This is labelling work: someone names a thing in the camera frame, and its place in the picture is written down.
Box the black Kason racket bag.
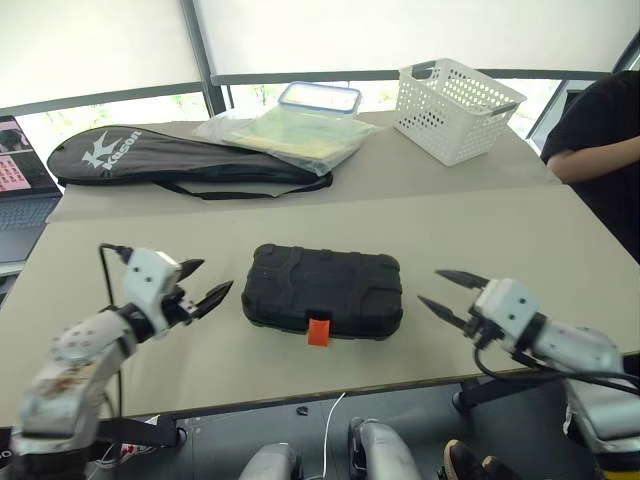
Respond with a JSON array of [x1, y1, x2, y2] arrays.
[[46, 125, 335, 201]]

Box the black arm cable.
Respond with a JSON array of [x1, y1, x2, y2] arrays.
[[473, 343, 640, 395], [98, 242, 133, 419]]

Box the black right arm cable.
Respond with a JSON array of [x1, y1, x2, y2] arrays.
[[473, 343, 640, 395]]

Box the dark brown shoe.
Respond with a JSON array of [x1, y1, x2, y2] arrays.
[[443, 439, 522, 480]]

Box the black plastic tool case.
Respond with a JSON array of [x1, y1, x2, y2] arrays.
[[240, 242, 405, 347]]

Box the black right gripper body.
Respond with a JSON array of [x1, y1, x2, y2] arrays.
[[461, 306, 502, 350]]

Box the dark window frame post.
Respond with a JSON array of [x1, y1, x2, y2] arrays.
[[178, 0, 237, 122]]

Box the clear bag with papers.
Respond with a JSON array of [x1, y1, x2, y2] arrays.
[[191, 106, 384, 177]]

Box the clear container with blue lid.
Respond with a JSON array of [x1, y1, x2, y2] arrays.
[[276, 80, 363, 118]]

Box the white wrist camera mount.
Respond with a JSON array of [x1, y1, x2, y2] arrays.
[[121, 247, 183, 337], [471, 277, 542, 352]]

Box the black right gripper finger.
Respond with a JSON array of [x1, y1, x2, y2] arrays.
[[434, 269, 490, 291], [416, 295, 471, 329]]

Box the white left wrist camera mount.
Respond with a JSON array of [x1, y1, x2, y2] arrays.
[[121, 247, 183, 337]]

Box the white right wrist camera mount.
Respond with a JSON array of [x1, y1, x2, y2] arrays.
[[471, 277, 542, 352]]

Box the person in black shirt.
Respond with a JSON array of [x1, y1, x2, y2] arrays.
[[540, 69, 640, 264]]

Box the white perforated plastic basket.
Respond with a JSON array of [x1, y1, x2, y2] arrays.
[[391, 57, 528, 168]]

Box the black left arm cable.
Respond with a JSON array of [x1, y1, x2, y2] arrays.
[[98, 242, 133, 419]]

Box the grey rounded shape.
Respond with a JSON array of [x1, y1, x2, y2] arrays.
[[238, 441, 304, 480], [347, 416, 422, 480]]

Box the white cable on floor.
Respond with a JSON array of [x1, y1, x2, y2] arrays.
[[321, 391, 348, 480]]

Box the dark grey laptop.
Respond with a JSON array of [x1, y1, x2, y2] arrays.
[[0, 115, 65, 265]]

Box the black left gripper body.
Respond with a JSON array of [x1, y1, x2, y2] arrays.
[[159, 286, 198, 327]]

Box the white roller blind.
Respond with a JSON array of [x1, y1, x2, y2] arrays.
[[0, 0, 207, 110], [196, 0, 635, 85]]

